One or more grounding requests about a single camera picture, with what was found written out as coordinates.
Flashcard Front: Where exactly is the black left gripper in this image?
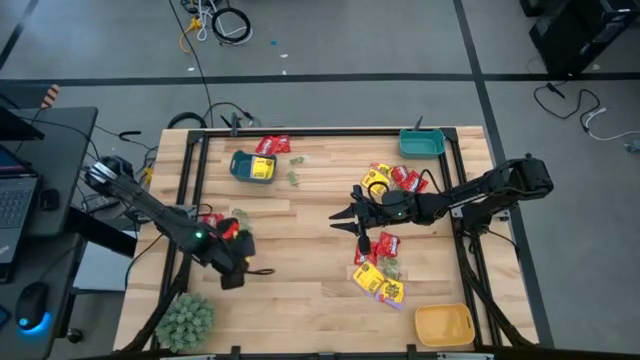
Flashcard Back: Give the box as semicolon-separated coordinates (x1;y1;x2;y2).
207;219;257;291

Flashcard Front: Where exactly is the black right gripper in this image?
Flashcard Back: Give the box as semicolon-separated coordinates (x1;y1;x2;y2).
328;183;404;257

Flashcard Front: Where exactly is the yellow plastic bin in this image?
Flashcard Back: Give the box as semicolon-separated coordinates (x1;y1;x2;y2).
414;303;476;349

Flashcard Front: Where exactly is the green artificial plant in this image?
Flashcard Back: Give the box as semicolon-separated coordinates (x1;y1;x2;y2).
154;292;218;354

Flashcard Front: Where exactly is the dark teal plastic bin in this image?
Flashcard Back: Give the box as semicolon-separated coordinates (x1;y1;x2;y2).
229;149;278;185

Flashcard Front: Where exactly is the light teal plastic bin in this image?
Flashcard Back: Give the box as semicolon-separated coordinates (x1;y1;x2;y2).
398;127;447;160

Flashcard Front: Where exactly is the black floor tape strip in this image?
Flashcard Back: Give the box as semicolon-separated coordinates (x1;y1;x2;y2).
451;0;556;349
0;0;41;69
0;73;640;86

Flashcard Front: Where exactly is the small black mouse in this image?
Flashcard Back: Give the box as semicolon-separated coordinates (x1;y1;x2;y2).
39;188;61;212

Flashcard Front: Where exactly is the black desk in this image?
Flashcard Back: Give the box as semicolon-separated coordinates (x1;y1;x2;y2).
0;106;99;360

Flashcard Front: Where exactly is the black computer mouse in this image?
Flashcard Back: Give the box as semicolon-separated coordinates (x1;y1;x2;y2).
14;281;52;332

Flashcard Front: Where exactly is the grey laptop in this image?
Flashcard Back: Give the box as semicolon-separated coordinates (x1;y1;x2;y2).
0;144;40;266

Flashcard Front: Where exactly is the black monitor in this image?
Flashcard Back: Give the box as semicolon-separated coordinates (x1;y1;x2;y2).
0;106;46;143

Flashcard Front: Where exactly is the black computer tower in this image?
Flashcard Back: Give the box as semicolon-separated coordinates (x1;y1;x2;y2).
518;0;640;77

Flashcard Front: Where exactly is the black aluminium table frame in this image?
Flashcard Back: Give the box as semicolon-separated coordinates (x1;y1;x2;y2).
119;127;541;360

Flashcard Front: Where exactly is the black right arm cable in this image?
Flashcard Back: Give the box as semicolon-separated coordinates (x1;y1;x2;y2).
366;168;445;202

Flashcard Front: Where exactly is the black cable loop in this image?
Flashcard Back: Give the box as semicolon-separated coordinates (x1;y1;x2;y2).
165;110;209;130

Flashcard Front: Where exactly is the long black floor cable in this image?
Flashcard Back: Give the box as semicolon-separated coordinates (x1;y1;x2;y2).
167;0;216;129

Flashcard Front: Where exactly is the black cable coil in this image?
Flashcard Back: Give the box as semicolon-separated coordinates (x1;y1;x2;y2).
210;6;253;46

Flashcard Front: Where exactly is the white floor cable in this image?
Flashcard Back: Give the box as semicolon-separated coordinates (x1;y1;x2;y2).
583;106;640;143
194;0;236;44

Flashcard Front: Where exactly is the yellow plug cable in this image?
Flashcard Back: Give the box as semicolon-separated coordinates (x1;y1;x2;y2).
178;16;203;54

